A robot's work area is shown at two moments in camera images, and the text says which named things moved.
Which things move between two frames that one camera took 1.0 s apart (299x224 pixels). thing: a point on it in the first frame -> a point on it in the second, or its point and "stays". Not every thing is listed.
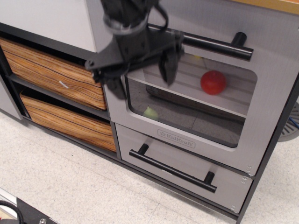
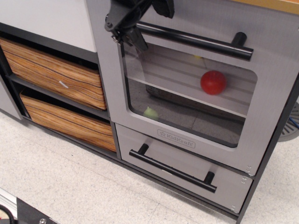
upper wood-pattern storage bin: x=68 y=77 stays
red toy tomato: x=213 y=82 stays
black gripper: x=138 y=30 -> x=124 y=14
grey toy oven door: x=238 y=67 stays
